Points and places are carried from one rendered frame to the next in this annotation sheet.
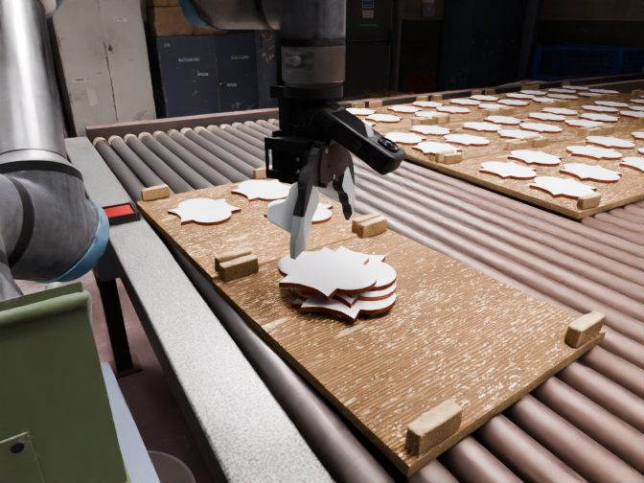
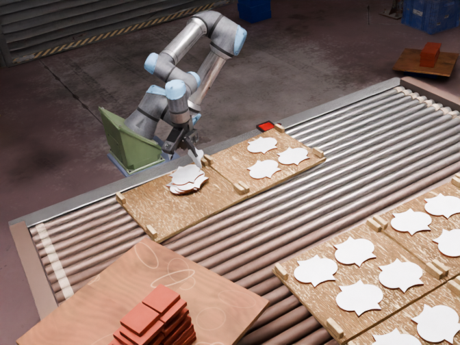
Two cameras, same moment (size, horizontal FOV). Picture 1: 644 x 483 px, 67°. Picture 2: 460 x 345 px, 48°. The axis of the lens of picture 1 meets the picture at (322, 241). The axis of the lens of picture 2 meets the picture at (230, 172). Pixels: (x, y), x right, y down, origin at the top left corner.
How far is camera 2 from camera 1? 2.15 m
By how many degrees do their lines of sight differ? 80
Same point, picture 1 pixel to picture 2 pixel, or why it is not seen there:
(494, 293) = (183, 219)
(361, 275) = (180, 181)
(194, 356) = (165, 165)
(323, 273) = (183, 173)
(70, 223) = not seen: hidden behind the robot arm
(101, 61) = not seen: outside the picture
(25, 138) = not seen: hidden behind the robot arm
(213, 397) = (149, 172)
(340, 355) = (154, 186)
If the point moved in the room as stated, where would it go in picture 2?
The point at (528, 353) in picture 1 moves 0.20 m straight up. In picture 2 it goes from (147, 221) to (137, 178)
